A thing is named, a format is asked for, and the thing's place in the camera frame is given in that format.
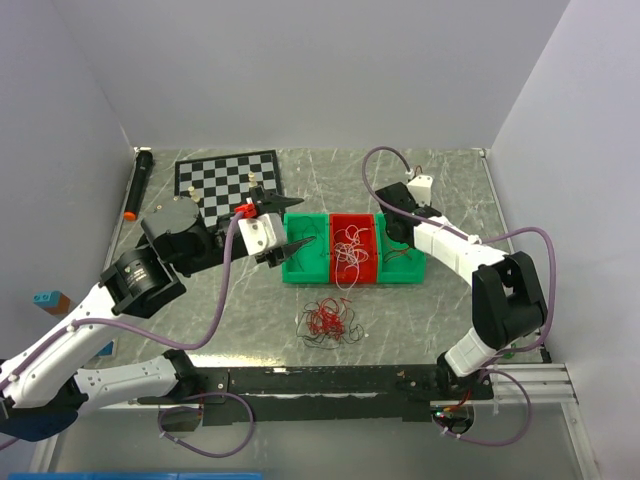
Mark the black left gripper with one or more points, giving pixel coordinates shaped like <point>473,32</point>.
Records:
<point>269,200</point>

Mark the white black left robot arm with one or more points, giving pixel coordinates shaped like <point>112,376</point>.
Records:
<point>47,387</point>

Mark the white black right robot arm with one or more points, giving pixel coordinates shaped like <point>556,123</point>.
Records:
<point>507,302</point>

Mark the cream chess pawn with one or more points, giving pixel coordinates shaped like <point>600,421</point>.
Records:
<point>253,183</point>
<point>194,194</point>

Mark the black white chessboard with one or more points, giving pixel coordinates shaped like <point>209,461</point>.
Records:
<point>221,183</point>

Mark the black marker orange cap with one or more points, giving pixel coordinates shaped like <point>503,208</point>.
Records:
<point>144,163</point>

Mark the blue brown block tower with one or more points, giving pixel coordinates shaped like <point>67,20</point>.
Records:
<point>54,302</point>

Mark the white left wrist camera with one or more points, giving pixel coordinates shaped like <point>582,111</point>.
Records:
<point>260,233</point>

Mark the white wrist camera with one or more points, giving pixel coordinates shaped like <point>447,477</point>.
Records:
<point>420,187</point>
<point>260,233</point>

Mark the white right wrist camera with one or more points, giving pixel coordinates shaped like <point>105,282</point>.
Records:
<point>420,187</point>

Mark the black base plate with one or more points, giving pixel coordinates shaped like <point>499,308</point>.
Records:
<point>405,392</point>

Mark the aluminium rail frame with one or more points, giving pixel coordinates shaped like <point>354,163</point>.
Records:
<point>531,429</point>

